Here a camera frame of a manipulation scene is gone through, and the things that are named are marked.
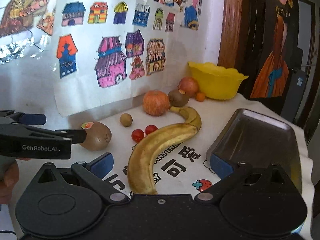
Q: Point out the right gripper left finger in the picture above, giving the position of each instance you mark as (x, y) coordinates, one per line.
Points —
(91, 176)

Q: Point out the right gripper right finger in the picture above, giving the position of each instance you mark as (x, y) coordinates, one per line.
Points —
(230, 173)

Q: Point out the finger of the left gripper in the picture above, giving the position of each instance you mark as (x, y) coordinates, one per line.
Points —
(10, 117)
(76, 136)

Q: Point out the large kiwi with sticker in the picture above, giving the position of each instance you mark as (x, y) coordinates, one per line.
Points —
(98, 136)

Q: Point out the long ripe banana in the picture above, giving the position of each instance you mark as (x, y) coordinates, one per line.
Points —
(142, 159)

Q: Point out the small brown longan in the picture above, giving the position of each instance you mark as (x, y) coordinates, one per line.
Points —
(126, 120)

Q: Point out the cherry tomato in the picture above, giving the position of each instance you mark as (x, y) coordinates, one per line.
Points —
(137, 135)
(150, 128)

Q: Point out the small curved banana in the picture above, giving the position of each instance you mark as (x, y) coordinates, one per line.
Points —
(190, 115)

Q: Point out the red apple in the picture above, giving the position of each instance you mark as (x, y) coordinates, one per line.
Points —
(189, 85)
(155, 103)

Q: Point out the person's left hand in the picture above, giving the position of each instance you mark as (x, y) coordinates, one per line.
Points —
(10, 179)

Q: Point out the metal rectangular tray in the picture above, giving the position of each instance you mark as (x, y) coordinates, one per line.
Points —
(259, 140)

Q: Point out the small orange kumquat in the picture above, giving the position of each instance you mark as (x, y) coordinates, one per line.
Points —
(200, 97)

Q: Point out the back kiwi with sticker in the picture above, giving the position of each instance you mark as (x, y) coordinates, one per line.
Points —
(178, 98)

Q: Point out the yellow plastic colander bowl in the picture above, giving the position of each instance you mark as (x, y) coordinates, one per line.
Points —
(216, 82)

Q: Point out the boy with fan drawing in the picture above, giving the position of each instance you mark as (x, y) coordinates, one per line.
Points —
(18, 18)

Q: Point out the dark grey appliance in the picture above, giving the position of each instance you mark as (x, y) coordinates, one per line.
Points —
(296, 87)

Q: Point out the orange dress lady painting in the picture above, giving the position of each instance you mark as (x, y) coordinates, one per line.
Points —
(272, 78)

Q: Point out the brown wooden door frame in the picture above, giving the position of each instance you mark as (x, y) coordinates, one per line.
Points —
(242, 34)

